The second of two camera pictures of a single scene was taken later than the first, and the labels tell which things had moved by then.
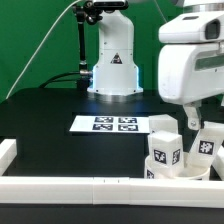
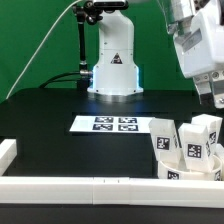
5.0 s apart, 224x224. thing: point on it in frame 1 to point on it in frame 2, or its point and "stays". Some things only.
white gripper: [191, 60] to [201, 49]
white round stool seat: [182, 170] to [166, 171]
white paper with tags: [111, 124] stays
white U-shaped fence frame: [107, 190] stays
